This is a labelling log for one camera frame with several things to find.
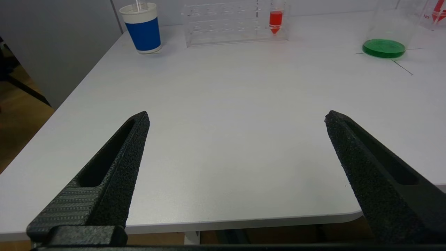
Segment white paper cup blue sleeve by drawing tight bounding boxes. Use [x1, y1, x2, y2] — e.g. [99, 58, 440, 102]
[119, 2, 162, 54]

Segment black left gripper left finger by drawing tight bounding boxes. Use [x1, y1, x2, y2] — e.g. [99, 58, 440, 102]
[26, 111, 151, 246]

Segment clear glass beaker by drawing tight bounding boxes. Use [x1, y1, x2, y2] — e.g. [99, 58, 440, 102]
[362, 0, 430, 59]

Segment clear acrylic test tube rack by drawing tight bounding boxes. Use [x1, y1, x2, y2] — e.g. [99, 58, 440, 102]
[181, 0, 290, 48]
[416, 0, 446, 31]

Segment red liquid test tube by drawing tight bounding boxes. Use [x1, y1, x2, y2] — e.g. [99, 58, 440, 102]
[269, 0, 285, 35]

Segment red liquid tube white label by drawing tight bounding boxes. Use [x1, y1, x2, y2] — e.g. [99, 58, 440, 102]
[431, 0, 446, 24]

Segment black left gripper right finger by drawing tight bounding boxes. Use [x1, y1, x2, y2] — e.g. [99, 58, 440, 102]
[324, 110, 446, 244]

